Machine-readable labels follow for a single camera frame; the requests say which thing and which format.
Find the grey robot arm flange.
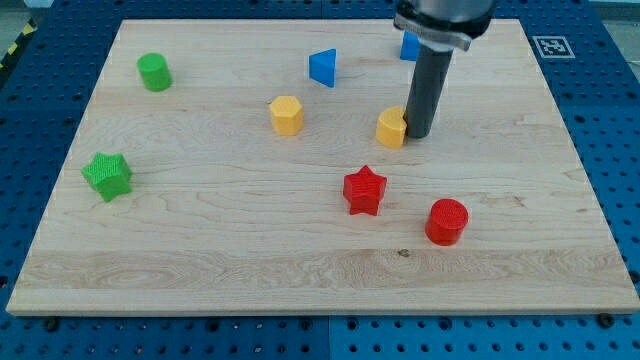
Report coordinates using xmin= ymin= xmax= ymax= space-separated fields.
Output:
xmin=393 ymin=0 xmax=497 ymax=52

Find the red star block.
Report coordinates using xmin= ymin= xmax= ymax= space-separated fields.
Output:
xmin=343 ymin=165 xmax=387 ymax=216

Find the wooden board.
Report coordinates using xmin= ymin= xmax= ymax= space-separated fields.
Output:
xmin=7 ymin=20 xmax=639 ymax=316

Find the yellow hexagon block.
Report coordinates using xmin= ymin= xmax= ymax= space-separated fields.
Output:
xmin=269 ymin=96 xmax=304 ymax=136

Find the blue triangle block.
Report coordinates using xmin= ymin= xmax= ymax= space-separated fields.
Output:
xmin=308 ymin=49 xmax=337 ymax=88

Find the red cylinder block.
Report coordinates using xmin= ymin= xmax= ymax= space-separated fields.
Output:
xmin=425 ymin=198 xmax=469 ymax=246

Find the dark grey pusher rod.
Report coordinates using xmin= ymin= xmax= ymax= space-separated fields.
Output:
xmin=404 ymin=45 xmax=453 ymax=139

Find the blue cube block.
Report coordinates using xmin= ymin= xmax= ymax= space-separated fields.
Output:
xmin=399 ymin=31 xmax=420 ymax=61

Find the green cylinder block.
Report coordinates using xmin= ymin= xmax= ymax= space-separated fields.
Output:
xmin=136 ymin=53 xmax=172 ymax=92

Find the green star block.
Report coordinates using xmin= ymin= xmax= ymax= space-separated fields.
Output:
xmin=81 ymin=152 xmax=132 ymax=202

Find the white fiducial marker tag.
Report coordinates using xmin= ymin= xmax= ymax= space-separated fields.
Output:
xmin=533 ymin=35 xmax=575 ymax=59

